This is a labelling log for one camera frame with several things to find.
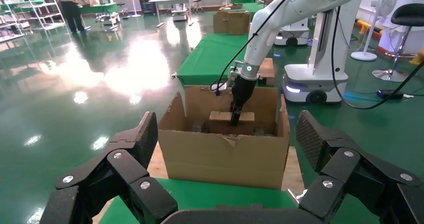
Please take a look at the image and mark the small taped cardboard box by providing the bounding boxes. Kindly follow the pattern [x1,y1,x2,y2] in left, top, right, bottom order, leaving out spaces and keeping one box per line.
[208,110,256,137]

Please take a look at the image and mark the yellow safety barrier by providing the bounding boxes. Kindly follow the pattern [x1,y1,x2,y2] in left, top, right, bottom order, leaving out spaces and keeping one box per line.
[409,49,424,66]
[353,18,383,42]

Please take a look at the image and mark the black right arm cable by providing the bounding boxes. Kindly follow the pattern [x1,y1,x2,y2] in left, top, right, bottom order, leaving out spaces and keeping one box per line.
[211,0,302,97]

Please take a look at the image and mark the white metal shelving rack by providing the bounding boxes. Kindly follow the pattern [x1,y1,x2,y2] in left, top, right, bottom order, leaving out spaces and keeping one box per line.
[16,0,66,31]
[0,0,26,44]

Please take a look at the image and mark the small brown cardboard piece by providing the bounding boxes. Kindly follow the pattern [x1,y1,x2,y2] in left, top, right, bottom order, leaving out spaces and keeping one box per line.
[257,57,276,86]

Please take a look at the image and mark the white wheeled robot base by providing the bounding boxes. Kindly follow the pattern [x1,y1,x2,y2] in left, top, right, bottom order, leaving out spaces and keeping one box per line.
[274,17,311,48]

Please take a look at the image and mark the black power adapter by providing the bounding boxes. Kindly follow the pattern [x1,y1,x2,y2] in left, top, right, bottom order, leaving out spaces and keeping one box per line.
[376,89,405,101]

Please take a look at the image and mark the black bar stool chrome base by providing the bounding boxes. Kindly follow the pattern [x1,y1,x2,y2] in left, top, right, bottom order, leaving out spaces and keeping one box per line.
[371,2,424,83]

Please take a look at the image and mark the small white mobile robot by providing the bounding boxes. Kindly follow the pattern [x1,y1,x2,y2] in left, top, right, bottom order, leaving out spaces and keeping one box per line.
[170,3,190,22]

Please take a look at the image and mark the white wheeled robot with column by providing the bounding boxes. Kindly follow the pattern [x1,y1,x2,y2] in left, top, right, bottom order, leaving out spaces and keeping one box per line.
[282,9,349,106]

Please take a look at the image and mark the brown cardboard box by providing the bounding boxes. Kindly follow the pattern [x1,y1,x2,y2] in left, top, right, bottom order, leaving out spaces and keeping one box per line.
[212,11,230,35]
[227,11,252,36]

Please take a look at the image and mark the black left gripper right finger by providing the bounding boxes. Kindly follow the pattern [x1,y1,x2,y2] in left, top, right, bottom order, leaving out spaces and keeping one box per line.
[294,109,424,224]

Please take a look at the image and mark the black foam block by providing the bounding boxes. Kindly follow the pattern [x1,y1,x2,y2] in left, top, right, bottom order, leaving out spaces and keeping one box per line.
[191,119,209,134]

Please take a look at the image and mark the large open cardboard carton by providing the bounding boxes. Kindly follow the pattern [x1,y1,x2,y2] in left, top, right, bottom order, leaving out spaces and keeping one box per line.
[157,84,291,191]

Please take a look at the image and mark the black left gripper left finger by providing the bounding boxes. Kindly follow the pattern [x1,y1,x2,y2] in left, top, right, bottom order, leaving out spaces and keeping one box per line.
[39,111,179,224]

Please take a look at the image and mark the black waste bin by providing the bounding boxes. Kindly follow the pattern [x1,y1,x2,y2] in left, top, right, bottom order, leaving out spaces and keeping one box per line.
[139,0,157,15]

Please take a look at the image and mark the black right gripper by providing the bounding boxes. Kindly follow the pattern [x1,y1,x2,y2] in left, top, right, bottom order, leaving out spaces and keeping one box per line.
[229,75,259,127]

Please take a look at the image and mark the person tan shirt dark trousers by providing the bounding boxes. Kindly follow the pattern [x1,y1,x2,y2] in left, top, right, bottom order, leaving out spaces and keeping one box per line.
[52,0,90,35]

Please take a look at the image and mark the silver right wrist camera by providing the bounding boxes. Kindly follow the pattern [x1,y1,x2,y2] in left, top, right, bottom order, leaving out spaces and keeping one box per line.
[211,60,241,97]

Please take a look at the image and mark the thick black looping cable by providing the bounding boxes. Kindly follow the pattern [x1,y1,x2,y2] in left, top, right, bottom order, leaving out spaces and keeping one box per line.
[330,5,424,111]

